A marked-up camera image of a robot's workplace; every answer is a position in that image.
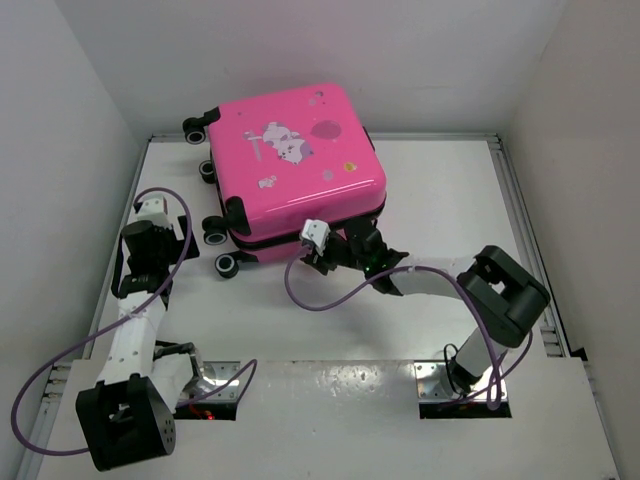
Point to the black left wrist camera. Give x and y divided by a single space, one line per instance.
143 239

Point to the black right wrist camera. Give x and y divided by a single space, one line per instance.
367 244

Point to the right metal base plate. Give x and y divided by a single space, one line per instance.
433 385

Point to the metal base plate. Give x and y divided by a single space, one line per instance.
214 375
433 385

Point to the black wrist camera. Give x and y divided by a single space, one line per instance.
367 244
143 239

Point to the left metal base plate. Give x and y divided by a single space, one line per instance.
214 375

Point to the pink hard-shell suitcase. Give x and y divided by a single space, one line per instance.
279 159

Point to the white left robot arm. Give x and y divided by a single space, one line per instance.
128 416

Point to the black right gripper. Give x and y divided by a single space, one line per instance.
321 260

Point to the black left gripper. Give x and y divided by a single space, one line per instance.
180 244

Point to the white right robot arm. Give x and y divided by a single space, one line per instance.
504 299

